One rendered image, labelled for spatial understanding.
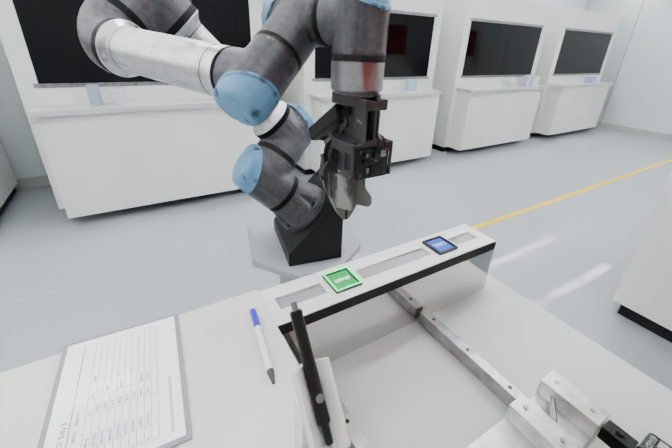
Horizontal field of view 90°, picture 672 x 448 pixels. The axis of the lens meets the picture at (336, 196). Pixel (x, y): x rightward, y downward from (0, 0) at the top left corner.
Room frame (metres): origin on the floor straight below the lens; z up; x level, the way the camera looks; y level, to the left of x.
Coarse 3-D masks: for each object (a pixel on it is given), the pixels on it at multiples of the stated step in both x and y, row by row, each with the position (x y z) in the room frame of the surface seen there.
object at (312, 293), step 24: (456, 240) 0.69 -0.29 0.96; (480, 240) 0.68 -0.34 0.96; (360, 264) 0.57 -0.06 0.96; (384, 264) 0.58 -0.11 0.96; (408, 264) 0.58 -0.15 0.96; (432, 264) 0.58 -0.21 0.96; (288, 288) 0.49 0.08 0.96; (312, 288) 0.50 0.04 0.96; (360, 288) 0.50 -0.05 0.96; (288, 312) 0.43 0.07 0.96; (312, 312) 0.43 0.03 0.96
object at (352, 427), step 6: (342, 402) 0.35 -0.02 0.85; (342, 408) 0.34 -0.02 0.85; (348, 414) 0.34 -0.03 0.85; (348, 420) 0.33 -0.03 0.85; (348, 426) 0.32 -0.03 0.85; (354, 426) 0.32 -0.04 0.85; (348, 432) 0.31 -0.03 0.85; (354, 432) 0.31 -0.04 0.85; (360, 432) 0.31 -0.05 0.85; (354, 438) 0.30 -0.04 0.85; (360, 438) 0.30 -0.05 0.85; (354, 444) 0.29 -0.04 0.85; (360, 444) 0.29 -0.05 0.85; (366, 444) 0.29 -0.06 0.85
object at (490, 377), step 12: (420, 312) 0.56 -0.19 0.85; (432, 324) 0.53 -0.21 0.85; (444, 336) 0.50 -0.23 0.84; (456, 336) 0.50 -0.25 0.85; (456, 348) 0.47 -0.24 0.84; (468, 348) 0.47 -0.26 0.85; (468, 360) 0.45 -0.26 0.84; (480, 360) 0.44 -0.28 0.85; (480, 372) 0.43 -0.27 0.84; (492, 372) 0.42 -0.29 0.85; (492, 384) 0.40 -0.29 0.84; (504, 384) 0.40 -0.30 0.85; (504, 396) 0.38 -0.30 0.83; (516, 396) 0.37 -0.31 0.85
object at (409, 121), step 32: (416, 0) 4.27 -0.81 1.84; (416, 32) 4.29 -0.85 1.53; (320, 64) 3.65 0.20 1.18; (416, 64) 4.32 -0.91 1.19; (288, 96) 3.90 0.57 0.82; (320, 96) 3.42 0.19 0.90; (384, 96) 3.78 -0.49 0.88; (416, 96) 4.06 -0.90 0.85; (384, 128) 3.84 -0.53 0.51; (416, 128) 4.10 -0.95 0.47; (320, 160) 3.41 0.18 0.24
